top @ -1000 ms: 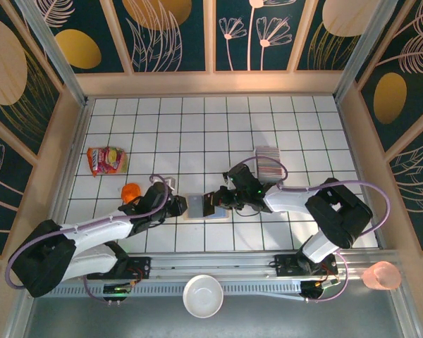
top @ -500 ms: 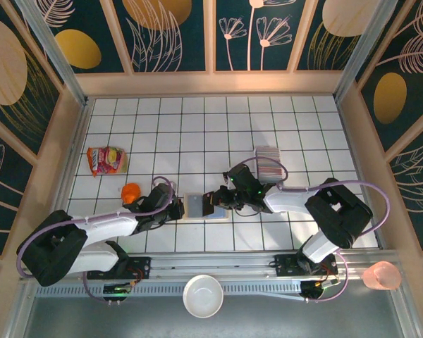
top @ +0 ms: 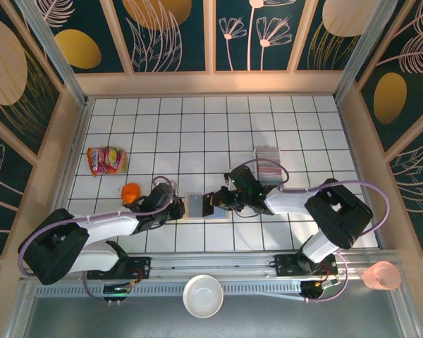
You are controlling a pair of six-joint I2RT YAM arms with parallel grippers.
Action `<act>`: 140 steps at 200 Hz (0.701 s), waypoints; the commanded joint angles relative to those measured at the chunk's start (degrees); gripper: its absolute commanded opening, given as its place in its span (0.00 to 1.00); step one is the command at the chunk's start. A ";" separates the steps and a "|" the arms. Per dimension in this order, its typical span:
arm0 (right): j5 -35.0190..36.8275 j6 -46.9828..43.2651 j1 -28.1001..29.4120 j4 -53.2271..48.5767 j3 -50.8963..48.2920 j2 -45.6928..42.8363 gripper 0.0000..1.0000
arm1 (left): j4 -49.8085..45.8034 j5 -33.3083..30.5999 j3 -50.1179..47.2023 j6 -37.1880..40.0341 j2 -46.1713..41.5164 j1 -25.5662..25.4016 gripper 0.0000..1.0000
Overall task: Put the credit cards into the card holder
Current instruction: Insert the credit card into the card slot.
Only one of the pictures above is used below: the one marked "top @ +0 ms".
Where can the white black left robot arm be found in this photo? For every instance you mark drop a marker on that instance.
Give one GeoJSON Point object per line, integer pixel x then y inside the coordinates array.
{"type": "Point", "coordinates": [109, 225]}

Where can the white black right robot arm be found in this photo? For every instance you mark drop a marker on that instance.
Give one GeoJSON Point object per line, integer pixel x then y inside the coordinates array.
{"type": "Point", "coordinates": [285, 202]}

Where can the orange fruit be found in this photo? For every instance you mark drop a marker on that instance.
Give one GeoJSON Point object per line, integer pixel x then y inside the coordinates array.
{"type": "Point", "coordinates": [130, 192]}

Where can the orange yellow snack packet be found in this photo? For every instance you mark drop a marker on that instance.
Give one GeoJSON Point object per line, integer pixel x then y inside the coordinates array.
{"type": "Point", "coordinates": [107, 162]}

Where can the white bowl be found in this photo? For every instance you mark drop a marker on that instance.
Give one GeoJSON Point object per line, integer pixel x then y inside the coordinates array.
{"type": "Point", "coordinates": [202, 295]}

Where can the small circuit board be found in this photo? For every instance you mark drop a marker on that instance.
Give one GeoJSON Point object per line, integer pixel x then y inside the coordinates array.
{"type": "Point", "coordinates": [317, 287]}
{"type": "Point", "coordinates": [118, 288]}

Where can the pink plastic cup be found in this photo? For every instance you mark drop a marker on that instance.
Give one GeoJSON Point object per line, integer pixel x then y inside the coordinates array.
{"type": "Point", "coordinates": [380, 276]}

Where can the aluminium mounting rail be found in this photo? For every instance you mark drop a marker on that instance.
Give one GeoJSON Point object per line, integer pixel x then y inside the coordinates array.
{"type": "Point", "coordinates": [211, 264]}

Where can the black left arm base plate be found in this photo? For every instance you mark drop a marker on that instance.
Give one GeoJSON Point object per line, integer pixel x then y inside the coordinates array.
{"type": "Point", "coordinates": [141, 265]}

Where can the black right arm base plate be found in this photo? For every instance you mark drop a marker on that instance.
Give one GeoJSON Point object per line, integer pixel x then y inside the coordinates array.
{"type": "Point", "coordinates": [285, 264]}

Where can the aluminium frame post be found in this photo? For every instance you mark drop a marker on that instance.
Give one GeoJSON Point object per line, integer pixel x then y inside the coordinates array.
{"type": "Point", "coordinates": [366, 49]}
{"type": "Point", "coordinates": [56, 60]}

